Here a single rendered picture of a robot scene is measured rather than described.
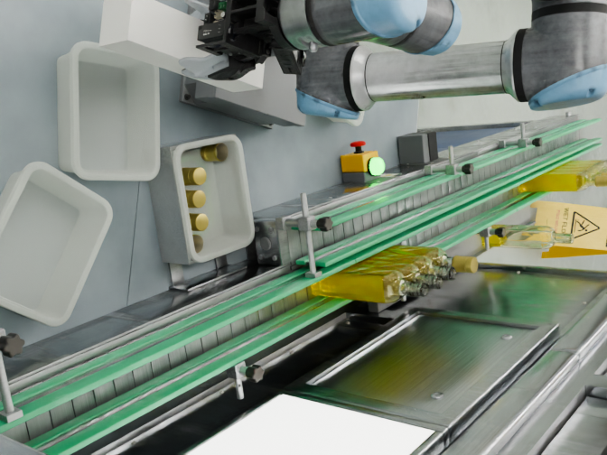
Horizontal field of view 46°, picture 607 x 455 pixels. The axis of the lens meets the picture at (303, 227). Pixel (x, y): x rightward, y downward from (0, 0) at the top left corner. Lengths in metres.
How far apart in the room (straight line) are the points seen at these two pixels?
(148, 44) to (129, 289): 0.56
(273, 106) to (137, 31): 0.59
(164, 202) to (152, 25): 0.48
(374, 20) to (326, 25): 0.06
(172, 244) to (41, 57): 0.40
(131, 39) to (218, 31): 0.11
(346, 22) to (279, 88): 0.72
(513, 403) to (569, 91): 0.50
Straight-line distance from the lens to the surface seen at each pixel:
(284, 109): 1.49
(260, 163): 1.58
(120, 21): 0.94
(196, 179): 1.36
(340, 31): 0.78
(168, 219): 1.35
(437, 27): 0.86
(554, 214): 4.82
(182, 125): 1.43
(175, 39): 0.96
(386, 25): 0.76
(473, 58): 1.20
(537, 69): 1.16
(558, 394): 1.30
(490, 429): 1.15
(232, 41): 0.87
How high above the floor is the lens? 1.83
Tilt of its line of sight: 40 degrees down
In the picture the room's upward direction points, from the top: 92 degrees clockwise
